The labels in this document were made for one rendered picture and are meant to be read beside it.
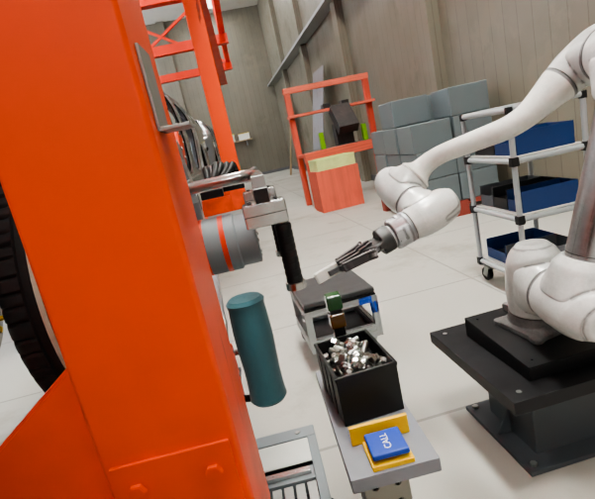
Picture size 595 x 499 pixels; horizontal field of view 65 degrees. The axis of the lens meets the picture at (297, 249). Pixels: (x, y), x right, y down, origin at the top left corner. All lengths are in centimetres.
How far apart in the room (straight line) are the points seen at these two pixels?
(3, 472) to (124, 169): 38
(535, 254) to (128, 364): 118
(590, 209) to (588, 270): 15
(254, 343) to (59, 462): 53
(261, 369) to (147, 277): 61
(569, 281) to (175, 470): 102
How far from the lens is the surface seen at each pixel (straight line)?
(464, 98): 493
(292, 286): 100
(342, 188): 666
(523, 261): 147
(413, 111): 514
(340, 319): 121
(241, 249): 110
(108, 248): 52
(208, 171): 126
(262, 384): 111
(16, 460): 67
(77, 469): 66
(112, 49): 52
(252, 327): 105
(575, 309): 131
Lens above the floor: 105
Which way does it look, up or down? 13 degrees down
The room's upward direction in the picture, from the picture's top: 12 degrees counter-clockwise
